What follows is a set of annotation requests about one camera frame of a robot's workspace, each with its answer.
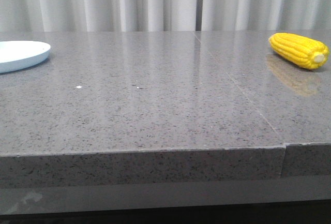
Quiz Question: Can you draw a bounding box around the white pleated curtain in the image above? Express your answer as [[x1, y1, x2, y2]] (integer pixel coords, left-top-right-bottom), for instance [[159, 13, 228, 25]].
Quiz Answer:
[[1, 0, 199, 32], [196, 0, 330, 31]]

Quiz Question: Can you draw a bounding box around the white pleated curtain left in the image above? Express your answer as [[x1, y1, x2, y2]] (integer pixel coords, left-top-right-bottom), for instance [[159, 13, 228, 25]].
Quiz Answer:
[[1, 0, 199, 32]]

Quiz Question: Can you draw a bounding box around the white pleated curtain right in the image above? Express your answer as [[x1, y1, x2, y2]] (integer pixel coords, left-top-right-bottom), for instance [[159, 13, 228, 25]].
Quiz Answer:
[[196, 0, 330, 31]]

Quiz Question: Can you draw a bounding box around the yellow corn cob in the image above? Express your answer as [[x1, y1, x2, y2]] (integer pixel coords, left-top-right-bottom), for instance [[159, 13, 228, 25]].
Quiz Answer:
[[268, 33, 329, 70]]

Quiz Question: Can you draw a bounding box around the light blue round plate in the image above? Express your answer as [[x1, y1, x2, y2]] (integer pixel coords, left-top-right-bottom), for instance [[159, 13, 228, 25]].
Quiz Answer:
[[1, 40, 51, 73]]

